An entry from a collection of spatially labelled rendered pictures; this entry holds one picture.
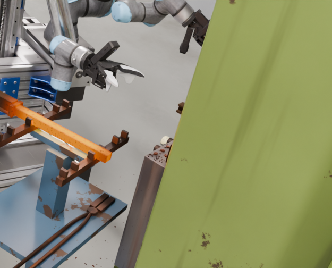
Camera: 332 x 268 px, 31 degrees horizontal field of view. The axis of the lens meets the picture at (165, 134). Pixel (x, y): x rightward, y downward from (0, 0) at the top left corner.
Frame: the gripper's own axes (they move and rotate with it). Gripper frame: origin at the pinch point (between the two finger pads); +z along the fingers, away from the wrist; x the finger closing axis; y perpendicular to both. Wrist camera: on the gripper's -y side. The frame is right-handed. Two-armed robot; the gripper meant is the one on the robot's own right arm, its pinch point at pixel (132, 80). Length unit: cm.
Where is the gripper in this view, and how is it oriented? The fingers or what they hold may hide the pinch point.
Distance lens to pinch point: 204.2
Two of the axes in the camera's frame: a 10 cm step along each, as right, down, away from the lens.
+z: 8.0, 4.6, -3.9
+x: -5.5, 2.9, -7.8
